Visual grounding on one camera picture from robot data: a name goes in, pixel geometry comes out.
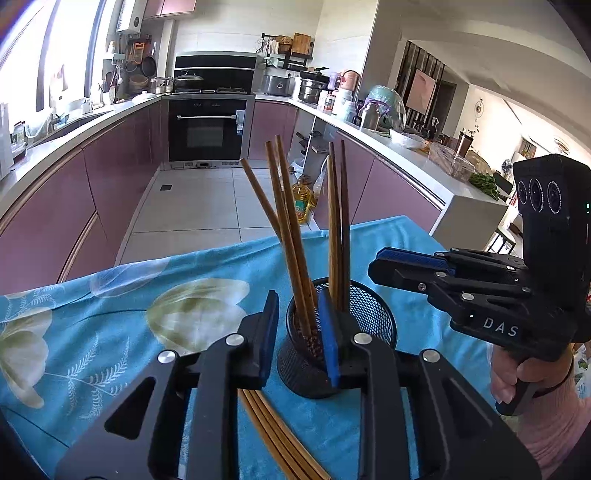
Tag white water heater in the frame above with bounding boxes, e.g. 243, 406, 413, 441
115, 0, 146, 33

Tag pink wall cabinet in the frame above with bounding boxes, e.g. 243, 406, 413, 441
143, 0, 197, 21

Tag pink base cabinets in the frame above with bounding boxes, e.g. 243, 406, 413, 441
0, 99, 169, 296
249, 99, 444, 241

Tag framed wall picture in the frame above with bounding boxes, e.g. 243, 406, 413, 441
411, 69, 437, 114

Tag kitchen window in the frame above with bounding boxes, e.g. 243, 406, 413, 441
0, 0, 112, 121

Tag person's right hand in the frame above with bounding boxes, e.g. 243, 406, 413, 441
489, 344, 575, 404

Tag steel thermos bottle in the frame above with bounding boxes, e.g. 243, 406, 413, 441
360, 99, 382, 131

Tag cooking oil bottle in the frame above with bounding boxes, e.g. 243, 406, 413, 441
291, 175, 315, 225

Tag clear plastic container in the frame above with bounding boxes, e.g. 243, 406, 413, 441
428, 141, 476, 178

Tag black wok with lid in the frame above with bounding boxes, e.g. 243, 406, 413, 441
172, 71, 205, 91

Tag built-in black oven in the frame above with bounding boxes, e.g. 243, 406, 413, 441
167, 97, 250, 169

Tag silver rice cooker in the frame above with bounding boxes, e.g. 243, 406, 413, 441
262, 74, 296, 97

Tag steel stockpot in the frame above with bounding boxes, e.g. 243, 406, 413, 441
298, 71, 331, 104

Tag white canister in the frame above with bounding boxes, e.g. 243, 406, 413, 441
332, 90, 356, 121

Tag blue floral tablecloth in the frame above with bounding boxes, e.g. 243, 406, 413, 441
0, 215, 509, 480

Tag green covered appliance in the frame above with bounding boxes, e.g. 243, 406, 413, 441
367, 84, 407, 132

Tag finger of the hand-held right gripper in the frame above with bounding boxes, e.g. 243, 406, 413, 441
367, 258, 532, 298
375, 246, 528, 278

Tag bundle of wooden chopsticks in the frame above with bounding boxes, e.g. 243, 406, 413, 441
237, 388, 333, 480

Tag leafy green vegetables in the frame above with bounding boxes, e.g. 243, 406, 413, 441
468, 172, 502, 200

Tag black range hood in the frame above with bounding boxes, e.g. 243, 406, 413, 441
174, 52, 257, 90

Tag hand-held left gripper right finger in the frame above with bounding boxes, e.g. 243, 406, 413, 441
318, 288, 541, 480

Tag black wall rack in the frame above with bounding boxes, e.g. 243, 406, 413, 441
262, 32, 315, 70

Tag black mesh utensil holder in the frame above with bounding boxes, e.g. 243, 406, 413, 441
277, 277, 398, 398

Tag single dark brown chopstick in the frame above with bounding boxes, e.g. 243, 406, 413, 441
340, 139, 352, 312

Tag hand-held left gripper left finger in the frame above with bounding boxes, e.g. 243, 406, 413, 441
54, 290, 280, 480

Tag white bowl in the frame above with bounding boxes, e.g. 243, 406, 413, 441
389, 128, 426, 151

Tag person's right forearm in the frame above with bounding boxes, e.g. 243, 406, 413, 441
517, 351, 591, 480

